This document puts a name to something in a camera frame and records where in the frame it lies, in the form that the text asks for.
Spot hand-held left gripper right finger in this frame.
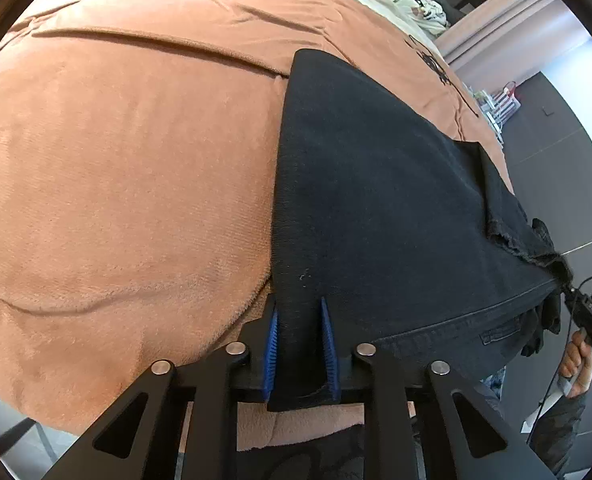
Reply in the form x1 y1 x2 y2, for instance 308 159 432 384
320 298 559 480

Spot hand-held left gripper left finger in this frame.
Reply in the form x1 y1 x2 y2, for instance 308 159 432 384
40 305 280 480

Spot black pants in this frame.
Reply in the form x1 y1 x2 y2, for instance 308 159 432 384
267 49 574 413

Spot person's right forearm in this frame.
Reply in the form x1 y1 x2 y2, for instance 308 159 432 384
528 387 589 478

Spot person's right hand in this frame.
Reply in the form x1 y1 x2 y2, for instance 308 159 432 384
558 331 592 400

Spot white nightstand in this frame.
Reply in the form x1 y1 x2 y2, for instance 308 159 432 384
468 87 517 148

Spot pink and white rack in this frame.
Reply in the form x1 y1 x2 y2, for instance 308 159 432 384
481 82 519 131

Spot orange blanket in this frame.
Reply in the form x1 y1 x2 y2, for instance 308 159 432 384
0 0 514 453

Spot pink curtain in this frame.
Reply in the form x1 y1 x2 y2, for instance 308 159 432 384
433 0 584 68

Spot black and white spotted plush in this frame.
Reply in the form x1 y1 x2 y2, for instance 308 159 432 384
416 2 449 31

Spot black cable with small device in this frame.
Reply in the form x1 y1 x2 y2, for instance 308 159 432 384
406 35 479 121

